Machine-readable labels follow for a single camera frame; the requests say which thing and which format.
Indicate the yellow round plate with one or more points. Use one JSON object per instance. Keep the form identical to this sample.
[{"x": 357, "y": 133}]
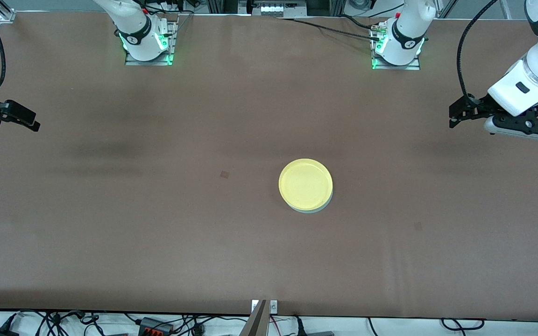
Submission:
[{"x": 305, "y": 183}]

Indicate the light green round plate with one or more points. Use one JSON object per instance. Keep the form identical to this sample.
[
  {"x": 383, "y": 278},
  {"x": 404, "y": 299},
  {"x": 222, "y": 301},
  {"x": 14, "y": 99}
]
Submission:
[{"x": 310, "y": 211}]

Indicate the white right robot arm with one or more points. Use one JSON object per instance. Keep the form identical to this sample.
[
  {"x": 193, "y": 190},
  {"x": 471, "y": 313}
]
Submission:
[{"x": 138, "y": 28}]

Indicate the aluminium corner profile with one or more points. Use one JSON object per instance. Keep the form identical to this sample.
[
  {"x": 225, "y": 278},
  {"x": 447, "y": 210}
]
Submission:
[{"x": 7, "y": 16}]

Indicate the grey slanted metal bar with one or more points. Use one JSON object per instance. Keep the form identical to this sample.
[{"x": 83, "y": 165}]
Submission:
[{"x": 506, "y": 9}]

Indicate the white terminal strip unit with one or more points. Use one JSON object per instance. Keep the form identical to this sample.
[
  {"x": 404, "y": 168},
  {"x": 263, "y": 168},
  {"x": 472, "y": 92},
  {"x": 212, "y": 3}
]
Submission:
[{"x": 273, "y": 9}]

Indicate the black box with orange connectors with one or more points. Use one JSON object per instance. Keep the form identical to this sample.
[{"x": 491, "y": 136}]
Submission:
[{"x": 154, "y": 325}]

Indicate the black plug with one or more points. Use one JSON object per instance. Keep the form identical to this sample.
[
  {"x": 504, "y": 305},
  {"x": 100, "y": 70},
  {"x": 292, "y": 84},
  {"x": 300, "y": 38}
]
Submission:
[{"x": 300, "y": 329}]

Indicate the aluminium arm base mount plate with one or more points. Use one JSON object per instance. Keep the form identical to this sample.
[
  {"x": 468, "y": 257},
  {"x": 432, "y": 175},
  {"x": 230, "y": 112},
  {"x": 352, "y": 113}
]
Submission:
[
  {"x": 397, "y": 67},
  {"x": 150, "y": 62}
]

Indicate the aluminium frame post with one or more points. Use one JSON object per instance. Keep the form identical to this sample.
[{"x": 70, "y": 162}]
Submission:
[{"x": 217, "y": 5}]

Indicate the white metal clamp bracket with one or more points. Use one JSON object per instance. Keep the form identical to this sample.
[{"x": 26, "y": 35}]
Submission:
[{"x": 273, "y": 306}]

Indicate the grey metal camera pole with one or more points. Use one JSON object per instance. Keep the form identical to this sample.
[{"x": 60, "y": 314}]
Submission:
[{"x": 257, "y": 324}]

